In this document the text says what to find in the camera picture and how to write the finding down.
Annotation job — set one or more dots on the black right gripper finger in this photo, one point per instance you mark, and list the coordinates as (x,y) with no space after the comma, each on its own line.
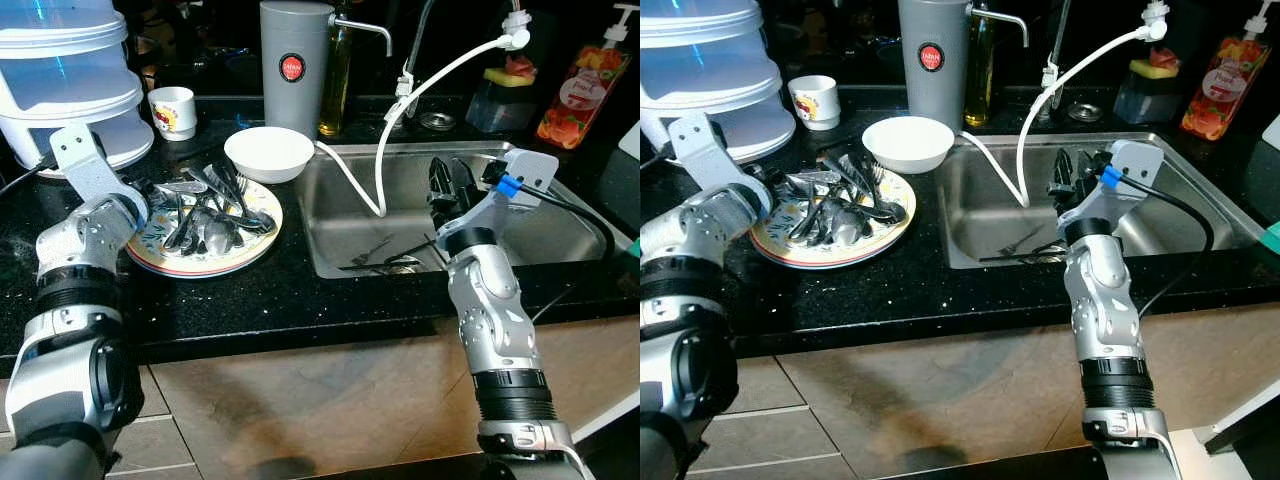
(443,188)
(1087,166)
(1059,178)
(473,176)

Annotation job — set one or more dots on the steel spoon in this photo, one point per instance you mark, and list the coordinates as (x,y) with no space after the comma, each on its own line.
(885,208)
(180,187)
(845,230)
(260,220)
(810,182)
(215,237)

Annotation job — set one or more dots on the floral cream dinner plate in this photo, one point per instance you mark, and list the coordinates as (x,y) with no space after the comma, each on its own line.
(830,255)
(200,265)

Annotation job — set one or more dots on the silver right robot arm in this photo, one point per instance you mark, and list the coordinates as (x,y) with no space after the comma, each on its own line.
(1105,320)
(495,320)

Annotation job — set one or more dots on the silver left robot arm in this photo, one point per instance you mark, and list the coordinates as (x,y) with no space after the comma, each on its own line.
(80,245)
(690,260)

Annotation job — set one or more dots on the dark curved kitchen faucet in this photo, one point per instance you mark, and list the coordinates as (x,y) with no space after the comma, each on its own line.
(1055,50)
(412,50)

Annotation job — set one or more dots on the round steel counter cap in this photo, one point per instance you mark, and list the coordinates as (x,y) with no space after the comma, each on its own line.
(437,121)
(1085,112)

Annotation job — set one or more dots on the steel sink drain strainer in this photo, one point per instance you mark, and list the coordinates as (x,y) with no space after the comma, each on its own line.
(400,262)
(1042,253)

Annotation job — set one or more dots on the stainless steel sink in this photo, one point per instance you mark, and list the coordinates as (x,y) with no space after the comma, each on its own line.
(1170,220)
(540,230)

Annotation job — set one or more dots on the black sponge caddy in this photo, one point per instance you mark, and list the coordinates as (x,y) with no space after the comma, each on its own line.
(500,105)
(1145,95)

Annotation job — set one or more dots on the white printed cup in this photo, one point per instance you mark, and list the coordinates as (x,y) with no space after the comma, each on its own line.
(173,110)
(815,100)

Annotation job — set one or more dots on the yellow sponge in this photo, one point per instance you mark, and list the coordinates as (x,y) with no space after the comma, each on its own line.
(1143,68)
(495,77)

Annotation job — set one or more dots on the white ceramic bowl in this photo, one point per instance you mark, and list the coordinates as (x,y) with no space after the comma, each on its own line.
(908,142)
(270,150)

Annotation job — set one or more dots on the yellow oil bottle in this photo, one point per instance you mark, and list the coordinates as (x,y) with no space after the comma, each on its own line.
(978,90)
(335,100)

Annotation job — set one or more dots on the red scrub sponge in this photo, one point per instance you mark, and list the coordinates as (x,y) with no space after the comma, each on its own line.
(1165,58)
(520,66)

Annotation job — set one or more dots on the white stacked plastic container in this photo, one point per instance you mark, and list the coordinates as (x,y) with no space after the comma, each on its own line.
(65,80)
(705,75)

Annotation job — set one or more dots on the fruit label soap pump bottle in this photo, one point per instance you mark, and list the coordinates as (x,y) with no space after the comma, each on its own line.
(580,95)
(1220,85)

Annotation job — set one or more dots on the thin steel tap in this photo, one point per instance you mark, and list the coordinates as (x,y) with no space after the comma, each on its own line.
(1005,22)
(365,25)

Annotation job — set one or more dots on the grey canister with red logo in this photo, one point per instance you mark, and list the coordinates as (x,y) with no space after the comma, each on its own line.
(295,70)
(933,65)

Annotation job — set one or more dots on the green plastic item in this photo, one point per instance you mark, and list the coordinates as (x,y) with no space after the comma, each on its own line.
(1268,238)

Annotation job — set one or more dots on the beige drawer front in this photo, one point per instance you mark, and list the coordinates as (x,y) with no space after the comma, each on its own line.
(760,440)
(750,385)
(155,395)
(150,445)

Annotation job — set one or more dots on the beige cabinet door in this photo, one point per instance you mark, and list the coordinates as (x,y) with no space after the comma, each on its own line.
(950,400)
(330,400)

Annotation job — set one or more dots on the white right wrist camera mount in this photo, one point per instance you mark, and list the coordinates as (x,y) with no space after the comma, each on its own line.
(530,165)
(1135,158)

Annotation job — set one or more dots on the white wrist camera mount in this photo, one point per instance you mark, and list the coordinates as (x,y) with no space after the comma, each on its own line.
(530,165)
(1135,158)
(90,165)
(710,150)

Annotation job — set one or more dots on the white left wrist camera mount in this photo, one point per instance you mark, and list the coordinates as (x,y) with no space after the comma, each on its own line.
(90,165)
(710,150)

